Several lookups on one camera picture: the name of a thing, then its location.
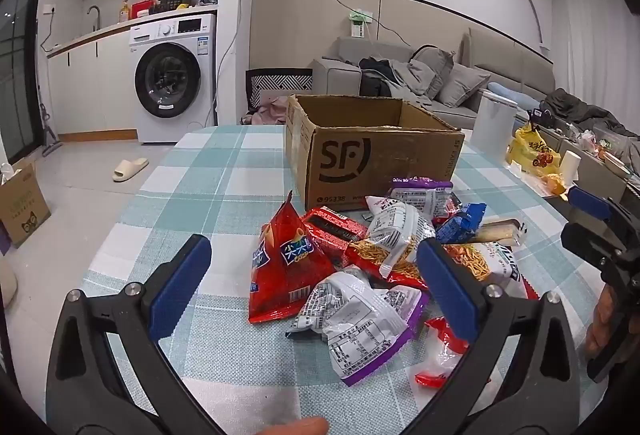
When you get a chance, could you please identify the white noodle snack packet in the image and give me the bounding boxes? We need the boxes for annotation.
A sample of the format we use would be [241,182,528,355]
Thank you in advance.
[345,196,437,291]

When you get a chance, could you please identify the green wall device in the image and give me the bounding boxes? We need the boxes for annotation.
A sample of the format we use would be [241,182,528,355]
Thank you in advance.
[347,10,375,38]

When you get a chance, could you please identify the white washing machine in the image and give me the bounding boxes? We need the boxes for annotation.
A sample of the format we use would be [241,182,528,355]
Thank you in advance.
[129,13,219,144]

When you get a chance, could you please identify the grey side table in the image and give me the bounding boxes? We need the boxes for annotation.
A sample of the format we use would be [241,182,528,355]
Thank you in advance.
[510,135,631,206]

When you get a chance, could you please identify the pink cloth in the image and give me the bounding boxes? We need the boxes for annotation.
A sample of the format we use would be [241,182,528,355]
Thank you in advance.
[240,97,288,126]

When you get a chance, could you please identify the white curtain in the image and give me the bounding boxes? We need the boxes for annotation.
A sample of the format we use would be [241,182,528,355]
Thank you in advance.
[550,0,640,136]

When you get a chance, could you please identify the stick vacuum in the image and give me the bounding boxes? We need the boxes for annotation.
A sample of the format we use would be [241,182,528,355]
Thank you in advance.
[39,102,63,158]

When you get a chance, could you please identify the grey pillow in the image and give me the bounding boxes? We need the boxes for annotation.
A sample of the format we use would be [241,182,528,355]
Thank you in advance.
[437,63,492,108]
[409,46,456,100]

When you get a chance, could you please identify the red triangular snack packet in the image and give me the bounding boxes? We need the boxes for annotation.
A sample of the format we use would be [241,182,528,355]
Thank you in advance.
[247,190,337,325]

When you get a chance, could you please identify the red noodle snack packet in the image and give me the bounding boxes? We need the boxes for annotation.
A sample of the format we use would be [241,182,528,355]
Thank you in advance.
[442,240,541,301]

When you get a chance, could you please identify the glass sliding door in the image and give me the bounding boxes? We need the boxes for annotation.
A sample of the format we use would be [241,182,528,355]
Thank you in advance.
[0,0,41,166]

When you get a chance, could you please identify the white paper cup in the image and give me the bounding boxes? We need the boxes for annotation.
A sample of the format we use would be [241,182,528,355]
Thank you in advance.
[559,150,581,183]

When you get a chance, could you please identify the beige sausage stick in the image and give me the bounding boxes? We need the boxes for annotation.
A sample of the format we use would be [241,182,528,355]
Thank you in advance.
[477,218,528,248]

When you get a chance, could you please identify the blue snack packet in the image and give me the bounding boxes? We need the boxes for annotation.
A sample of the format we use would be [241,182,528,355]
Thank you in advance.
[435,202,487,246]

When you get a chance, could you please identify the grey jacket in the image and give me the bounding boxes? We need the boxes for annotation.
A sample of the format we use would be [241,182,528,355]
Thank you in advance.
[390,60,441,108]

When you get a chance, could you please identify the small red snack packet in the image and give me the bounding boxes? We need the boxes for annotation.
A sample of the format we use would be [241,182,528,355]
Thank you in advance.
[431,192,463,226]

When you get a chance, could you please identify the brown cardboard box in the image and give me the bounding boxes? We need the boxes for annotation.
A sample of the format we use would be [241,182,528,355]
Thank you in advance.
[285,94,466,212]

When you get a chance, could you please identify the yellow plastic bag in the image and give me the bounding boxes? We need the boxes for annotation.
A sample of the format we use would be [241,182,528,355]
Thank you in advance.
[505,124,562,176]

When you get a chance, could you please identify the white kitchen cabinet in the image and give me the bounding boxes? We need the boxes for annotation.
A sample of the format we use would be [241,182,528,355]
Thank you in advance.
[47,5,221,140]

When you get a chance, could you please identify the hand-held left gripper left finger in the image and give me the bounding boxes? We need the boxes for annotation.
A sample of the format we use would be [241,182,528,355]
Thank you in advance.
[46,234,236,435]

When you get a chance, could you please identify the grey sofa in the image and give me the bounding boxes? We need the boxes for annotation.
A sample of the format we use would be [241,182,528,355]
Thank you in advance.
[312,27,558,130]

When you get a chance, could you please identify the beige slipper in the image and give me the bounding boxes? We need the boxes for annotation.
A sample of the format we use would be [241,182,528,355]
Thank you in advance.
[112,157,150,183]

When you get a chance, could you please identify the printed floor cardboard box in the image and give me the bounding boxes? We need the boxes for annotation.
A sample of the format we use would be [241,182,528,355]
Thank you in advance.
[0,160,52,248]

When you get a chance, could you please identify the dark red snack packet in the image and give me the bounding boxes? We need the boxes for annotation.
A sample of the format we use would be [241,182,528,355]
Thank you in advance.
[300,207,373,272]

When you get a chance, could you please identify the red clear small packet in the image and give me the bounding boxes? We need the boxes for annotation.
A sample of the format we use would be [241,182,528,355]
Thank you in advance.
[415,315,473,388]

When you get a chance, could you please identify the white purple snack packet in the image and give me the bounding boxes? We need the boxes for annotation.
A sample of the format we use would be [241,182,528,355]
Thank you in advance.
[286,265,432,387]

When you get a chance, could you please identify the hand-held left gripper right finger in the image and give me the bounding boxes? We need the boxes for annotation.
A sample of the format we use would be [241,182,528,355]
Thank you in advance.
[410,237,581,435]

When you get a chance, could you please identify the dark clothes pile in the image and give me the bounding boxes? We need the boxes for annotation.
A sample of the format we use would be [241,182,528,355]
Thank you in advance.
[542,87,638,138]

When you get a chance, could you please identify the checked tablecloth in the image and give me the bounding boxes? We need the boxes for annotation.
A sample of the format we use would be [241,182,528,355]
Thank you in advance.
[80,125,608,435]

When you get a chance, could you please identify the person's left hand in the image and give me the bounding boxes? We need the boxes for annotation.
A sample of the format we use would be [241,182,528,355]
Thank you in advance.
[252,416,331,435]

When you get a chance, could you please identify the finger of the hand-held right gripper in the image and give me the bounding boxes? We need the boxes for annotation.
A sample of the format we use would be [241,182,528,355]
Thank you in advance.
[567,186,632,236]
[560,221,618,272]

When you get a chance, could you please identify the white bin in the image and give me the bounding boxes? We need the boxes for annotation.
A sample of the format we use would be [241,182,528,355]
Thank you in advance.
[471,89,518,150]

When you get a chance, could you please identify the purple cartoon snack packet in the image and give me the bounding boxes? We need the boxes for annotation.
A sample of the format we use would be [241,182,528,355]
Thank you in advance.
[389,176,453,221]

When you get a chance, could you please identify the person's right hand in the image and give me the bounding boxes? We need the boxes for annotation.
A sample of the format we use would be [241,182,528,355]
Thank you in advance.
[584,285,621,358]

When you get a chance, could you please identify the black clothes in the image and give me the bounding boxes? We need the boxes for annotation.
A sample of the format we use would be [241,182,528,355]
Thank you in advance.
[358,57,401,98]

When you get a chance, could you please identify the light blue pillow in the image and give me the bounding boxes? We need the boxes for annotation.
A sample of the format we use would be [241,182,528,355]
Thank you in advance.
[487,82,543,112]

